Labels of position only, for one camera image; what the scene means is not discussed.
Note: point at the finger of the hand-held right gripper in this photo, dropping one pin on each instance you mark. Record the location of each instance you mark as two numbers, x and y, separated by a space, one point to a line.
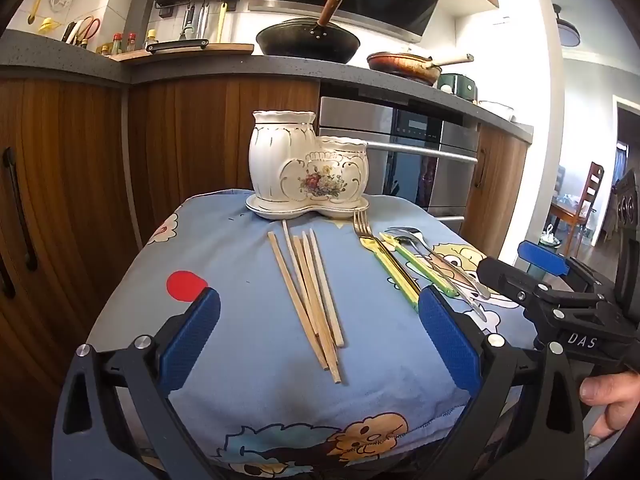
542 258
505 277

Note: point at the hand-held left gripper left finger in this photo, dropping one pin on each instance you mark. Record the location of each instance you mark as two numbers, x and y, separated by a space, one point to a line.
192 340

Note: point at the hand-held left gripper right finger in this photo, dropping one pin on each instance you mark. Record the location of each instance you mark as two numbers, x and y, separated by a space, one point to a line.
447 342

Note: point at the stainless steel spoon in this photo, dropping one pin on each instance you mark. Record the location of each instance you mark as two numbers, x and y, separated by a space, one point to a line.
407 233
471 306

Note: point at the wooden chopstick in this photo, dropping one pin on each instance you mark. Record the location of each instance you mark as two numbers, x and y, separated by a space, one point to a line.
295 300
314 280
327 290
331 357
288 242

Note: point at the white floral ceramic utensil holder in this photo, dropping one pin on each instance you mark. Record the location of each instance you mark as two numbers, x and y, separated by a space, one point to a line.
287 160

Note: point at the person's right hand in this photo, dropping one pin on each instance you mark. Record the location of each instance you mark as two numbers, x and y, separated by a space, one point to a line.
607 395

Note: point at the wooden dining chair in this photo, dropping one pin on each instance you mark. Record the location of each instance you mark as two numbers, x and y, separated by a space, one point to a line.
590 195

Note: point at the blue cartoon printed cloth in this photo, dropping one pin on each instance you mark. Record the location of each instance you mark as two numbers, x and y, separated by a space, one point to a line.
240 270

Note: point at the wooden cabinet door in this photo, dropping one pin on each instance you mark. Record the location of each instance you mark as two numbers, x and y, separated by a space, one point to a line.
200 135
500 185
65 210

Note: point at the white ceramic saucer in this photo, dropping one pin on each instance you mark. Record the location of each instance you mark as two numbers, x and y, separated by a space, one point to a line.
265 210

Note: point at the stainless steel oven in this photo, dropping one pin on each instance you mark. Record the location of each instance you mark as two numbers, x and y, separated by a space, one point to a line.
350 120

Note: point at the ceiling lamp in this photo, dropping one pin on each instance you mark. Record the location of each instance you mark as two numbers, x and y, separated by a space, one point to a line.
567 27

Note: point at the brown frying pan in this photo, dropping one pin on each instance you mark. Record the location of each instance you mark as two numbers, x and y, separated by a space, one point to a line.
400 65

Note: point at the grey kitchen countertop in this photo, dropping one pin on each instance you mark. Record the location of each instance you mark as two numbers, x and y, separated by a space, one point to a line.
200 67

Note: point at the wooden cutting board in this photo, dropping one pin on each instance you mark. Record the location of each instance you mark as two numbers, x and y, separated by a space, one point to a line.
230 48

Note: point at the yellow cap bottle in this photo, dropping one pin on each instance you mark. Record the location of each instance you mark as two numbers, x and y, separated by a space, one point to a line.
151 39

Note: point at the red cap sauce bottle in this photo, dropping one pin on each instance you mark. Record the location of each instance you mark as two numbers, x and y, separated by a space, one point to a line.
131 41
117 44

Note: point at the yellow spatula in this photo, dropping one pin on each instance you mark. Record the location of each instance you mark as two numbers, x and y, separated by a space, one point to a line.
221 22

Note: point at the hanging metal utensil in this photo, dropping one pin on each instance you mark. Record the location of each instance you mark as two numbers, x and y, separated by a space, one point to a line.
202 19
187 21

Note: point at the knife block with knives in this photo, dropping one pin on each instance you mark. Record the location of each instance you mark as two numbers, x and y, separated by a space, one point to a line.
74 32

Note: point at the yellow plastic hook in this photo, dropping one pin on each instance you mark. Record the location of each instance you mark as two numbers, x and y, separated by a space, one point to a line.
47 25

